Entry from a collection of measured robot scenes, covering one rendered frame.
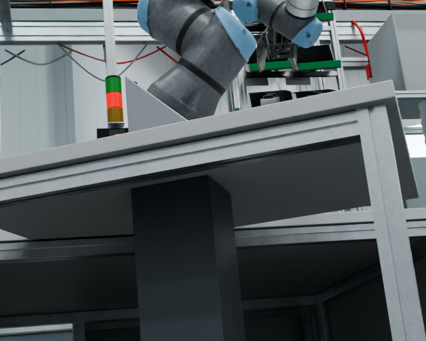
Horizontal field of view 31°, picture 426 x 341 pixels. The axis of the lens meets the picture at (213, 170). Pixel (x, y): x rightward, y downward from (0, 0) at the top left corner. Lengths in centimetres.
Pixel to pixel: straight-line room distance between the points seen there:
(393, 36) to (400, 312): 238
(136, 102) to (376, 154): 54
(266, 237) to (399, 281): 86
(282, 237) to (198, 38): 64
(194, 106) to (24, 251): 61
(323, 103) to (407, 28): 225
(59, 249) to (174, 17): 65
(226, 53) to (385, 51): 198
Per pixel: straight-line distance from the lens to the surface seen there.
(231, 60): 159
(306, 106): 123
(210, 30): 160
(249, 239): 198
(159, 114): 152
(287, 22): 188
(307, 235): 203
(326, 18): 246
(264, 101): 229
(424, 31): 349
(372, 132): 123
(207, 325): 143
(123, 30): 357
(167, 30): 164
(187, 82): 157
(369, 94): 122
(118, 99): 242
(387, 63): 349
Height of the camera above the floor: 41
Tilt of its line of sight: 17 degrees up
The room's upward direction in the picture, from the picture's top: 6 degrees counter-clockwise
